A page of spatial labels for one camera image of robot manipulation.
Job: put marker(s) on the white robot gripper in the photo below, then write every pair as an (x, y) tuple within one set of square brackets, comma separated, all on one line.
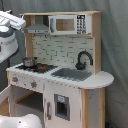
[(9, 20)]

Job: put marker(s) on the white toy microwave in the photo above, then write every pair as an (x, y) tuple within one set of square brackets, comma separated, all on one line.
[(70, 24)]

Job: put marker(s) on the white oven door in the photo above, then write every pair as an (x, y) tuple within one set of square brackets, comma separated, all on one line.
[(6, 102)]

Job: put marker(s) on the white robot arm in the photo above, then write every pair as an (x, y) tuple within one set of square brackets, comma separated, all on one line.
[(8, 44)]

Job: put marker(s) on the white wooden toy kitchen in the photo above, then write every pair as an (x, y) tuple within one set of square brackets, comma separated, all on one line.
[(62, 52)]

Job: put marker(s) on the grey range hood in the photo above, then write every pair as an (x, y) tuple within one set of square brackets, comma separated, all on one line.
[(39, 26)]

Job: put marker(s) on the small metal pot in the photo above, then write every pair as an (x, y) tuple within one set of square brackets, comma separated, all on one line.
[(29, 61)]

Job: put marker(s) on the black toy stovetop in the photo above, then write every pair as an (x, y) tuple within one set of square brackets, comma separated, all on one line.
[(39, 68)]

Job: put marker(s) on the left red stove knob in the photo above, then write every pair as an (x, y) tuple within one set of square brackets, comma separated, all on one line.
[(15, 79)]

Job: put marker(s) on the red stove knob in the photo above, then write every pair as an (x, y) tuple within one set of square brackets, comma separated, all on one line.
[(33, 84), (15, 79)]

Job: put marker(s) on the right red stove knob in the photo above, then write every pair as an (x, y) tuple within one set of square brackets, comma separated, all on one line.
[(33, 84)]

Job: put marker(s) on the black toy faucet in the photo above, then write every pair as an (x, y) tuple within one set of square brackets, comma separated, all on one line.
[(82, 57)]

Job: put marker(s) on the grey toy sink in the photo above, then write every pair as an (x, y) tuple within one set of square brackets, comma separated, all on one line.
[(71, 74)]

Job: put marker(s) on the white cabinet door with dispenser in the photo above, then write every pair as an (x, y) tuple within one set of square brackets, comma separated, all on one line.
[(62, 106)]

